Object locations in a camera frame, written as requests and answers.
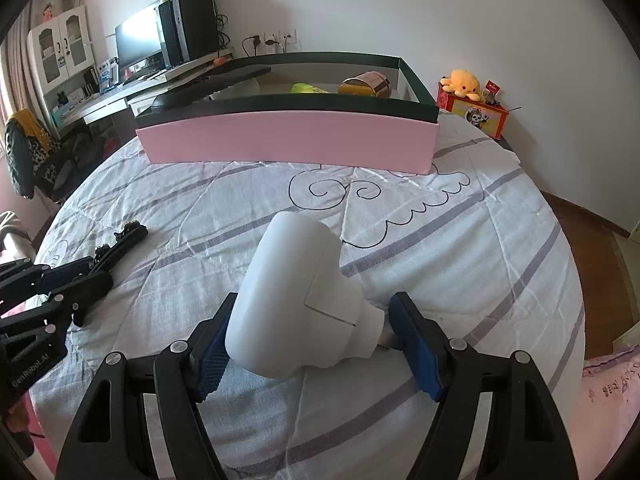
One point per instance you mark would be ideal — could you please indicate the round table with striped cloth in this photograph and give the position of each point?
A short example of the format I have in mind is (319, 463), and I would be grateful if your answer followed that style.
(450, 240)

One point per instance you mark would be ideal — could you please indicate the small red packet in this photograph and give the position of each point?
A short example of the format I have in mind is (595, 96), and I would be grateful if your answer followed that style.
(491, 91)

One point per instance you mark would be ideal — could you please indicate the rose gold container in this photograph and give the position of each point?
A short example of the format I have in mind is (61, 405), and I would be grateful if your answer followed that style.
(365, 84)

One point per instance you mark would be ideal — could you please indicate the blue and white box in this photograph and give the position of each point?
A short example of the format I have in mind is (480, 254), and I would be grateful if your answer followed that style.
(108, 76)

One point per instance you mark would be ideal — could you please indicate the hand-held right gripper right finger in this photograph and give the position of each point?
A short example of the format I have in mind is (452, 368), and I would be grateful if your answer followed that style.
(420, 355)

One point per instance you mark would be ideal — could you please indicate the black keyboard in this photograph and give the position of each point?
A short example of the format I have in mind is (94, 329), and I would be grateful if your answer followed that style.
(135, 79)

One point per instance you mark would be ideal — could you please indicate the yellow plush octopus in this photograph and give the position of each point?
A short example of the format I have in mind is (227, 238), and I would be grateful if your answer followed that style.
(462, 82)

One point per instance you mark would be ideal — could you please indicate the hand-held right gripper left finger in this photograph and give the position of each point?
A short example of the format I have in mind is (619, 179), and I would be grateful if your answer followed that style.
(215, 360)

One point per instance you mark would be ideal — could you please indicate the white handheld device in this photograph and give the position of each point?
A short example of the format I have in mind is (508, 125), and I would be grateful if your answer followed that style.
(295, 290)

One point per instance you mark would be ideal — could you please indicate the pink pillow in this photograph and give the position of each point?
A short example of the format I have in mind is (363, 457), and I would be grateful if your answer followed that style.
(612, 390)

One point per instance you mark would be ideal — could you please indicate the white desk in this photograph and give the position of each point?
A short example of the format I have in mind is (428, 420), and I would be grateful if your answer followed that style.
(107, 97)

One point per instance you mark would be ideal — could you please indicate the beige curtain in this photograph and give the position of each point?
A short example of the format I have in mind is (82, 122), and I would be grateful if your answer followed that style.
(20, 60)

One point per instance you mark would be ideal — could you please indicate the white wall socket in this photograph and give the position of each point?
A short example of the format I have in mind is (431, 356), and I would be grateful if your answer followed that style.
(255, 42)
(282, 41)

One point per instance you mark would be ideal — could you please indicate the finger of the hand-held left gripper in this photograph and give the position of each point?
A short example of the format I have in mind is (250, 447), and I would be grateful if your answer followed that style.
(85, 290)
(65, 272)

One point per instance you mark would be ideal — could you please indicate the person's left hand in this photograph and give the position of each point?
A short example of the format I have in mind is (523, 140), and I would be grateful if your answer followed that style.
(12, 410)

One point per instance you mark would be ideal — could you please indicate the orange capped bottle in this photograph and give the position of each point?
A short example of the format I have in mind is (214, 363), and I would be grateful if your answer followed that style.
(220, 61)

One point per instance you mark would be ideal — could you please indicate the pink storage box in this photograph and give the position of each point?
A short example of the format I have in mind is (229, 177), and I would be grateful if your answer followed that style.
(300, 135)

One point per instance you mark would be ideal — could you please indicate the black remote control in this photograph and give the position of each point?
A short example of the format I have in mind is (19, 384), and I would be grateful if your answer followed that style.
(210, 91)

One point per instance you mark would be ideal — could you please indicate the white hutch cabinet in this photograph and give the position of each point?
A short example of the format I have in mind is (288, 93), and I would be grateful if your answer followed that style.
(60, 45)

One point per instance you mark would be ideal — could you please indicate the yellow highlighter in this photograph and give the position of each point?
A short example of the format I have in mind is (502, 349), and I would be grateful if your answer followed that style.
(307, 89)

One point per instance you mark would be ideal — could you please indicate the black computer monitor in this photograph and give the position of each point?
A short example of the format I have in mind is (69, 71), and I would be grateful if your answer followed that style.
(140, 35)

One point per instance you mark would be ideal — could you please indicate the pink doll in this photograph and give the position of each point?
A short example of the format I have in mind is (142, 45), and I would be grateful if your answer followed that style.
(48, 10)

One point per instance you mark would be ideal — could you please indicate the pink bedsheet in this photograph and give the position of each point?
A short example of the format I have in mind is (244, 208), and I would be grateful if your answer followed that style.
(40, 440)

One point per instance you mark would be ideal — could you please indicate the black computer tower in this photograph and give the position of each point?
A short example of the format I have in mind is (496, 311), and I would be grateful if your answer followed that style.
(192, 27)

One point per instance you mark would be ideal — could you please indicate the red printed box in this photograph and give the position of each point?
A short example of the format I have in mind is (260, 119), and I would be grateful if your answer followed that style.
(480, 117)

